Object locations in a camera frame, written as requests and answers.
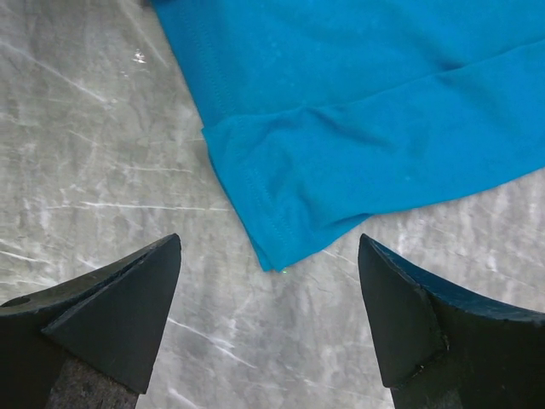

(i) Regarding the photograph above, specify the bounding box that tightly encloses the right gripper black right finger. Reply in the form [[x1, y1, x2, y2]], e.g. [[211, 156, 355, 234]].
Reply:
[[358, 234, 544, 409]]

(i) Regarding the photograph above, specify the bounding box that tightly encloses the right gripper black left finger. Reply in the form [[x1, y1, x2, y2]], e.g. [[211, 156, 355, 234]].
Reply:
[[1, 234, 181, 408]]

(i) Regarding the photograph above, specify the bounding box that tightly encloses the teal blue t shirt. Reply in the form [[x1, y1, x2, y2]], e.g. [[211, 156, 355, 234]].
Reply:
[[154, 0, 544, 271]]

